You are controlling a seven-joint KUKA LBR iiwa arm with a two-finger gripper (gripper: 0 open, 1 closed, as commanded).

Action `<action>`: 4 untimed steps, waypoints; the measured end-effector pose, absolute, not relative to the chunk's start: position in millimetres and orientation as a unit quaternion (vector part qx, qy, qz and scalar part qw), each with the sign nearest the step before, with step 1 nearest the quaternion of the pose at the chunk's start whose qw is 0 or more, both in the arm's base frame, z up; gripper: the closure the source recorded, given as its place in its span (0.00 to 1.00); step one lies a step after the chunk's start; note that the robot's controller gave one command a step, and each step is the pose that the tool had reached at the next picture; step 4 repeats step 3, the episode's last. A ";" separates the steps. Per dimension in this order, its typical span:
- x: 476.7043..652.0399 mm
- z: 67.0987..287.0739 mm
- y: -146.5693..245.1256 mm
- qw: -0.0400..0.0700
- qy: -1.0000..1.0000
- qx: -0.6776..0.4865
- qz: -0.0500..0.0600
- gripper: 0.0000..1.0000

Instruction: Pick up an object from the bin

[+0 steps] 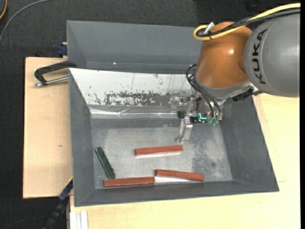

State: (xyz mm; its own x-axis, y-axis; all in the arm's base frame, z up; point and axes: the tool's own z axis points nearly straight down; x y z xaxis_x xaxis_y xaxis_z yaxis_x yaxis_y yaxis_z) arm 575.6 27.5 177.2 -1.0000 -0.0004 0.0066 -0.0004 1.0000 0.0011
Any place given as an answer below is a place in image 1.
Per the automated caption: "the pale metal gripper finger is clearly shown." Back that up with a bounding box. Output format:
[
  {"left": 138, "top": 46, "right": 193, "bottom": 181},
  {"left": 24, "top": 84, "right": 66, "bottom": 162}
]
[
  {"left": 174, "top": 118, "right": 193, "bottom": 145},
  {"left": 168, "top": 95, "right": 188, "bottom": 112}
]

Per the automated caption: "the red-brown flat block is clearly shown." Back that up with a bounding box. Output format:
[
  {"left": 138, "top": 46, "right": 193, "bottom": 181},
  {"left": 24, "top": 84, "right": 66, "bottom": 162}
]
[
  {"left": 102, "top": 176, "right": 156, "bottom": 188},
  {"left": 154, "top": 168, "right": 206, "bottom": 182},
  {"left": 133, "top": 144, "right": 184, "bottom": 157}
]

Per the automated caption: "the grey metal bin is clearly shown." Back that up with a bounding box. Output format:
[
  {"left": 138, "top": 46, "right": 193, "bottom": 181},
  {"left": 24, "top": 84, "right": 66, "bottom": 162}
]
[{"left": 66, "top": 20, "right": 280, "bottom": 208}]

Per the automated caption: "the dark green flat block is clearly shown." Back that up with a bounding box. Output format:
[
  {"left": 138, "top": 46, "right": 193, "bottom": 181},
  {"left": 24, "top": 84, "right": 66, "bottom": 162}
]
[{"left": 94, "top": 146, "right": 116, "bottom": 180}]

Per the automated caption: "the pale brown cardboard board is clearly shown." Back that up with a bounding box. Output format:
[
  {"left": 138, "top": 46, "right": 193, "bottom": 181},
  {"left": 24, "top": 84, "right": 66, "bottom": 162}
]
[{"left": 22, "top": 56, "right": 75, "bottom": 199}]

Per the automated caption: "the black cylinder on white bracket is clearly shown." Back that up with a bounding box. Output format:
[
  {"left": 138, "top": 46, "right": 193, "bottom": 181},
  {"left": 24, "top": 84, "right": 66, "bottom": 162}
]
[{"left": 232, "top": 86, "right": 255, "bottom": 103}]

